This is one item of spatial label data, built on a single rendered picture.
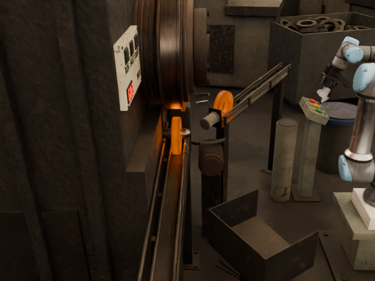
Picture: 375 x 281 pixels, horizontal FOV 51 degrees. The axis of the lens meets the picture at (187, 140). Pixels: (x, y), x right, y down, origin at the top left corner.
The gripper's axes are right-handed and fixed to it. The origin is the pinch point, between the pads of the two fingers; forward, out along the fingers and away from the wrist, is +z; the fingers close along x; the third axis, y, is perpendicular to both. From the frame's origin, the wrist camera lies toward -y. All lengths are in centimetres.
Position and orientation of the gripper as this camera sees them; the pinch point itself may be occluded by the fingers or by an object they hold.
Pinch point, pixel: (323, 101)
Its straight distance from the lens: 231.6
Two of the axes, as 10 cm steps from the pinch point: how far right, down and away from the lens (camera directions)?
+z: -3.2, 8.4, 4.5
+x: -0.5, 4.6, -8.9
